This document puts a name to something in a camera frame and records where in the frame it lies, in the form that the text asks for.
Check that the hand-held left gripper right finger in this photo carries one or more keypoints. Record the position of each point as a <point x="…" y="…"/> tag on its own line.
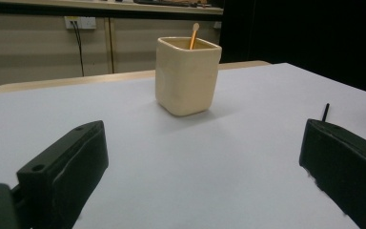
<point x="346" y="165"/>

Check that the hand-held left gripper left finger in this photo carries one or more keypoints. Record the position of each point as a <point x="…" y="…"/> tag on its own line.
<point x="66" y="178"/>

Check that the cream square ceramic cup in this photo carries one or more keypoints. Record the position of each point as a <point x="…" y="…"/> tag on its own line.
<point x="187" y="79"/>

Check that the light wooden table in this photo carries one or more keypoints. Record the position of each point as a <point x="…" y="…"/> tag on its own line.
<point x="60" y="82"/>

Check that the beige panelled cabinet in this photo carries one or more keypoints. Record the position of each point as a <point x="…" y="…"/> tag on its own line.
<point x="28" y="54"/>

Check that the black curtain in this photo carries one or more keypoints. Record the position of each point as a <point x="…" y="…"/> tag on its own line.
<point x="314" y="38"/>

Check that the white wall socket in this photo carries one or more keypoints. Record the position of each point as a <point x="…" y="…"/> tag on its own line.
<point x="87" y="23"/>

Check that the black horizontal frame bar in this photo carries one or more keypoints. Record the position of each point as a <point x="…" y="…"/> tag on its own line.
<point x="44" y="12"/>

